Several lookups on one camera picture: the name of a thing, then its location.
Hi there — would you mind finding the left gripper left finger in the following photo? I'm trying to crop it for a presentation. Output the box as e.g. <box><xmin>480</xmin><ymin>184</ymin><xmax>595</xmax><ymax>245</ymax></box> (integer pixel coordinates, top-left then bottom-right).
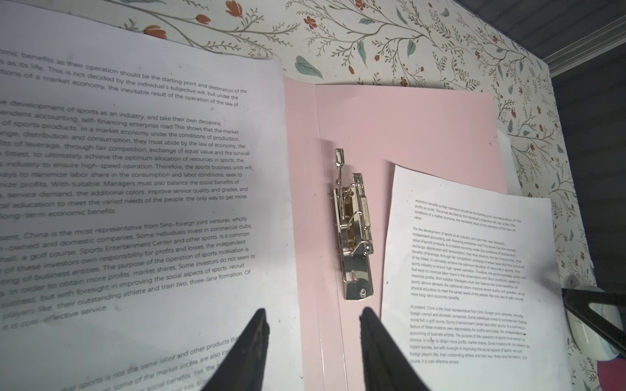
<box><xmin>201</xmin><ymin>308</ymin><xmax>270</xmax><ymax>391</ymax></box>

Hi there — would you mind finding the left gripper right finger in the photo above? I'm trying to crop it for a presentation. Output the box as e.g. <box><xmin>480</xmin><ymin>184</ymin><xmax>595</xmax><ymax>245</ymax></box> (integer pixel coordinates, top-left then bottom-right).
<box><xmin>360</xmin><ymin>307</ymin><xmax>429</xmax><ymax>391</ymax></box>

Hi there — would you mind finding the metal folder clip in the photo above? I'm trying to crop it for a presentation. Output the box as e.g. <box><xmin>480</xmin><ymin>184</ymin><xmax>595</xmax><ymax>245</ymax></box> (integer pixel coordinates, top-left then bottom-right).
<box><xmin>333</xmin><ymin>148</ymin><xmax>374</xmax><ymax>301</ymax></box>

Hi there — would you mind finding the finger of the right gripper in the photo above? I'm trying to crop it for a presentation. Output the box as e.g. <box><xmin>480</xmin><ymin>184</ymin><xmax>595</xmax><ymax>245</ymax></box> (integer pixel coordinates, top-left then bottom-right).
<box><xmin>561</xmin><ymin>287</ymin><xmax>626</xmax><ymax>358</ymax></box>

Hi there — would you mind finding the printed white paper sheet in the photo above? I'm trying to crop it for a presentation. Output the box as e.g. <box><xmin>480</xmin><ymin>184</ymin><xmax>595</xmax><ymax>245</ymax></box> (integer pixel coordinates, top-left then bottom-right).
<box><xmin>1</xmin><ymin>1</ymin><xmax>304</xmax><ymax>390</ymax></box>

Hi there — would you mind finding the pink file folder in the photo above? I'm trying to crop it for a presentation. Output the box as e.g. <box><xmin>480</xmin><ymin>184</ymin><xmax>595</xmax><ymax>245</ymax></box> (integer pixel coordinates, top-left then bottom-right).
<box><xmin>285</xmin><ymin>79</ymin><xmax>507</xmax><ymax>390</ymax></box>

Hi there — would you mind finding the stack of printed papers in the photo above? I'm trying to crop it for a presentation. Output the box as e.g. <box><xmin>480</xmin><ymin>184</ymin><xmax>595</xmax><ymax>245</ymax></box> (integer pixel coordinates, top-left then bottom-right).
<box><xmin>380</xmin><ymin>128</ymin><xmax>573</xmax><ymax>391</ymax></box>

